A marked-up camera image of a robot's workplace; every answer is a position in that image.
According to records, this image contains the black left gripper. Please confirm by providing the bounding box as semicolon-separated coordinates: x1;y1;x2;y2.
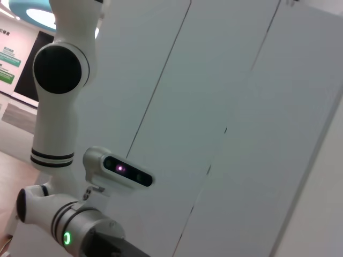
79;229;151;257

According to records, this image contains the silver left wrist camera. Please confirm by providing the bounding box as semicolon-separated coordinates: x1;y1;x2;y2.
82;146;154;198

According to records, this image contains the black wall panel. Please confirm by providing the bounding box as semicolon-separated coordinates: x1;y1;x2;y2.
13;30;56;102

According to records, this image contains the green wall sign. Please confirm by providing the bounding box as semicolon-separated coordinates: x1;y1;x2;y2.
0;63;16;85
0;46;22;68

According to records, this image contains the teal ring ceiling light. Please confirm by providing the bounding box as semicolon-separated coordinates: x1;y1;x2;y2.
8;0;57;31

